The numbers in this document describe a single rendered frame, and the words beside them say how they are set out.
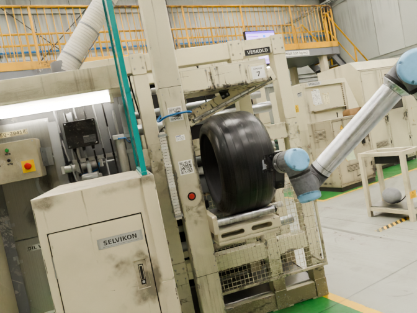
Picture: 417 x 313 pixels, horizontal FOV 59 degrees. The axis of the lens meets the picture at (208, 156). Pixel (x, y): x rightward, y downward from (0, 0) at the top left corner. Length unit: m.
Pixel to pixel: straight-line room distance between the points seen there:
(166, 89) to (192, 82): 0.33
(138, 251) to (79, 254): 0.19
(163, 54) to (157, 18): 0.19
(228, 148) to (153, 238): 0.71
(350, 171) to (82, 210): 5.84
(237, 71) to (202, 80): 0.23
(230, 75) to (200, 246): 1.05
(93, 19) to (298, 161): 1.48
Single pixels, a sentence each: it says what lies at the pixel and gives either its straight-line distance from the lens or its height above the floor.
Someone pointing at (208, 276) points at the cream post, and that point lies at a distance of 2.10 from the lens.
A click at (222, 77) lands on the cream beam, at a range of 2.33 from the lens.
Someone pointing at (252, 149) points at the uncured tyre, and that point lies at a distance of 1.85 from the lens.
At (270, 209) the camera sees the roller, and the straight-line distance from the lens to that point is 2.04.
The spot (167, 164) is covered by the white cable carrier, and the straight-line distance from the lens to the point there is 2.01.
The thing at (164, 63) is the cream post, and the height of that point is 1.78.
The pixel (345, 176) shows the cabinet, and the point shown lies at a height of 0.26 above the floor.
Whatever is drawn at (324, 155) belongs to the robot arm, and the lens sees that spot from 1.57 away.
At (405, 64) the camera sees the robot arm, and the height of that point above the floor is 1.47.
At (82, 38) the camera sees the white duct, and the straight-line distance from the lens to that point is 2.32.
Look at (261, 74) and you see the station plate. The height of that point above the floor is 1.68.
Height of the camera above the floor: 1.36
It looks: 3 degrees down
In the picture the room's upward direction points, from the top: 11 degrees counter-clockwise
